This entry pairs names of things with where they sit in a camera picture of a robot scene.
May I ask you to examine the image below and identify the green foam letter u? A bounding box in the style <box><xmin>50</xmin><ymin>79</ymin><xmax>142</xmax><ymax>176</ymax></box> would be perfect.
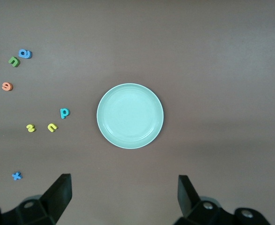
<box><xmin>8</xmin><ymin>57</ymin><xmax>21</xmax><ymax>68</ymax></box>

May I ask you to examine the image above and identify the blue foam letter a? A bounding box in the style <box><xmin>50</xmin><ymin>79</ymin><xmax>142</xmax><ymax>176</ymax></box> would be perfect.
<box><xmin>18</xmin><ymin>48</ymin><xmax>32</xmax><ymax>59</ymax></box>

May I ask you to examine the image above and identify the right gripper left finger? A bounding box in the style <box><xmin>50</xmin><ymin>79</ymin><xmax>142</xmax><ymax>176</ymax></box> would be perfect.
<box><xmin>1</xmin><ymin>173</ymin><xmax>72</xmax><ymax>225</ymax></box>

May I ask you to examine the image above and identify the pale green plate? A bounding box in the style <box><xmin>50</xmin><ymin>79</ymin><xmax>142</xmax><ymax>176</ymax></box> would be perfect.
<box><xmin>97</xmin><ymin>82</ymin><xmax>164</xmax><ymax>150</ymax></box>

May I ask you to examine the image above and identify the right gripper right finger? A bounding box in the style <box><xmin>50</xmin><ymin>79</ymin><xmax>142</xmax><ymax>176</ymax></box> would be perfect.
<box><xmin>172</xmin><ymin>175</ymin><xmax>236</xmax><ymax>225</ymax></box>

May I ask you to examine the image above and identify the brown paper table cover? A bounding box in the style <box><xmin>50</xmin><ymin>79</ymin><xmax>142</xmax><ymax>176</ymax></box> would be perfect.
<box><xmin>0</xmin><ymin>0</ymin><xmax>275</xmax><ymax>225</ymax></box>

